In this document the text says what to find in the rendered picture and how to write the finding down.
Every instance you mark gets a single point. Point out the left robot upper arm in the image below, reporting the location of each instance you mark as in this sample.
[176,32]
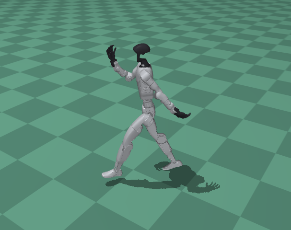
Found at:
[147,78]

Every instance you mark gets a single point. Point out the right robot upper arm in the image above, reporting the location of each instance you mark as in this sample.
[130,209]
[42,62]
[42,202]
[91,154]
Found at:
[130,76]

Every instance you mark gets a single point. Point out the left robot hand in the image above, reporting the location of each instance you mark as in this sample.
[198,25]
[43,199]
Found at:
[181,114]

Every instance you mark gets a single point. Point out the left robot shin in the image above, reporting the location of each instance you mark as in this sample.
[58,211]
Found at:
[122,156]

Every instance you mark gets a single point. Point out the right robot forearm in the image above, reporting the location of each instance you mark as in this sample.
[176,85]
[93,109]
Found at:
[119,70]

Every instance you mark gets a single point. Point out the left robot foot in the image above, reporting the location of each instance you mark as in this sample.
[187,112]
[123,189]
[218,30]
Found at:
[111,173]

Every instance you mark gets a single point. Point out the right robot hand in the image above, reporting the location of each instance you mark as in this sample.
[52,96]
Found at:
[111,55]

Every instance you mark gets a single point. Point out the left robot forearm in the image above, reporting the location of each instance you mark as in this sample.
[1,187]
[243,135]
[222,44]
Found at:
[168,104]

